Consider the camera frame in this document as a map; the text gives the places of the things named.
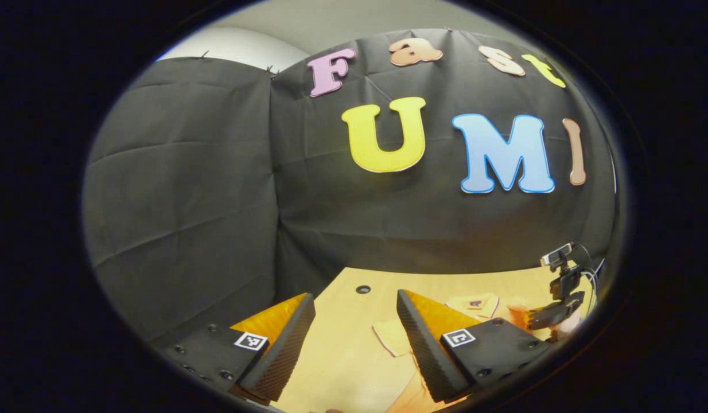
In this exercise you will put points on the black backdrop cloth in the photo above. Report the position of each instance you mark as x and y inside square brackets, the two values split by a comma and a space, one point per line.
[216, 172]

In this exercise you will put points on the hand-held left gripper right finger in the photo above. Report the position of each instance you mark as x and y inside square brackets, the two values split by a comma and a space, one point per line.
[426, 355]

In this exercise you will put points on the orange T-shirt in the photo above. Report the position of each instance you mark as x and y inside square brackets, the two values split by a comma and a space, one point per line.
[393, 338]

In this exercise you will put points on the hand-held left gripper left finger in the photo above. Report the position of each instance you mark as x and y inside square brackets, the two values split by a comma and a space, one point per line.
[285, 355]

